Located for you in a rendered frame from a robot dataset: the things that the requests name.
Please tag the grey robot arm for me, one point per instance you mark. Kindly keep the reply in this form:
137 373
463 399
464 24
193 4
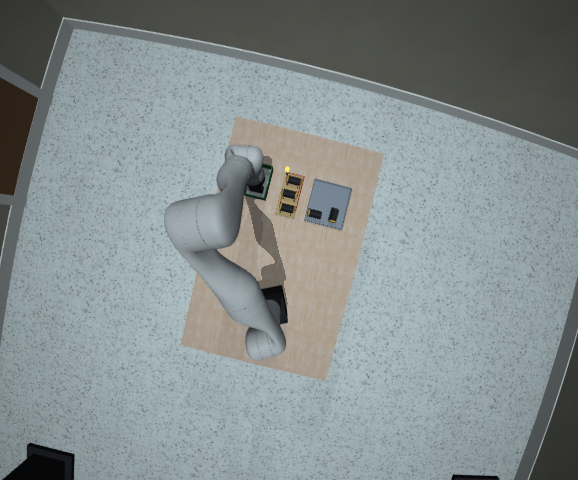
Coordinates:
213 221

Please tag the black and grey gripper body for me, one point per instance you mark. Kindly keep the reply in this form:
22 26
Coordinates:
257 184

